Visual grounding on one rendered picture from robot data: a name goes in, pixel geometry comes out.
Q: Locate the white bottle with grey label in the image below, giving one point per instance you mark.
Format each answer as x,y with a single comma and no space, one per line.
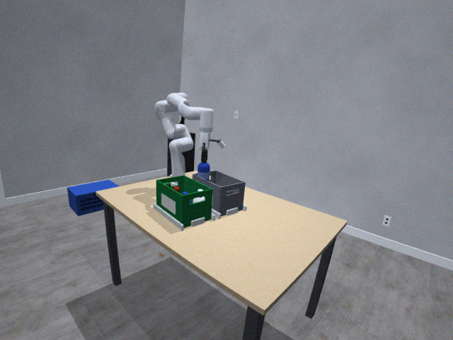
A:
195,200

